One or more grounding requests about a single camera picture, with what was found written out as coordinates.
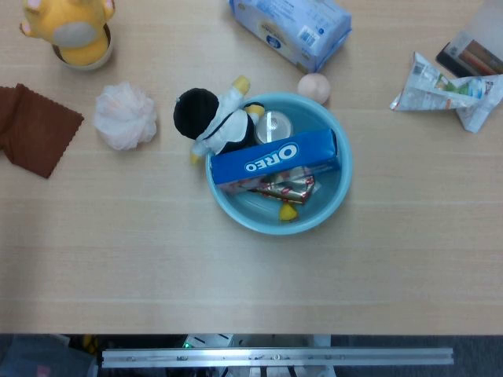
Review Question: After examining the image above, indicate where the light blue plastic basin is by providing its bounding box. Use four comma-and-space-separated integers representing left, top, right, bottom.
204, 92, 354, 236

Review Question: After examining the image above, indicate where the open cardboard box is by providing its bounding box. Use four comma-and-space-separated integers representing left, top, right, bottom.
435, 0, 503, 79

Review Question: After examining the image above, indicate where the yellow plush paw toy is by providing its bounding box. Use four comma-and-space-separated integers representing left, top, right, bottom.
19, 0, 116, 66

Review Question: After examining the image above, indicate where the brown cloth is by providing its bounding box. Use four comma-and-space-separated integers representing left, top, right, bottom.
0, 82, 85, 180

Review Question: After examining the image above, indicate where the clear lidded spice jar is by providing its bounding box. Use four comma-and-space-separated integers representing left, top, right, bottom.
254, 109, 294, 145

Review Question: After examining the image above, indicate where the peach coloured ball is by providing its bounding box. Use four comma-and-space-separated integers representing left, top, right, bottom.
296, 72, 331, 106

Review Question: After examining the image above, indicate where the aluminium profile rail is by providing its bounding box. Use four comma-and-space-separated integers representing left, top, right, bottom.
101, 347, 455, 369

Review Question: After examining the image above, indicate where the light blue tissue pack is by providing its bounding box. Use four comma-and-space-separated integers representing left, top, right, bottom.
229, 0, 353, 75

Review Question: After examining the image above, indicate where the crumpled silver snack bag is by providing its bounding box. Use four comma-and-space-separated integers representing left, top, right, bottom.
389, 51, 503, 134

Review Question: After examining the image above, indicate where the blue Oreo cookie box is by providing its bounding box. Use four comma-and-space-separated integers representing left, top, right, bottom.
209, 128, 342, 196

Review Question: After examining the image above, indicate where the small yellow toy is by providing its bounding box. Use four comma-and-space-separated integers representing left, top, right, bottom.
277, 203, 299, 224

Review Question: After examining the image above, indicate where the gold foil biscuit pack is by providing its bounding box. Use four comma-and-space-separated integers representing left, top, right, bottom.
251, 167, 318, 206

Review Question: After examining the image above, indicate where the beige round bowl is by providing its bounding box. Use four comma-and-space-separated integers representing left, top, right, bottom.
52, 23, 115, 71

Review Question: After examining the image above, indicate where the black-haired plush doll white shirt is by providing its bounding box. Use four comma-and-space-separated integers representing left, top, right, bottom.
172, 75, 266, 165

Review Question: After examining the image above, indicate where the white pink bath pouf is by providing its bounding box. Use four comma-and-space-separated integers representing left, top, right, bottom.
93, 81, 158, 152

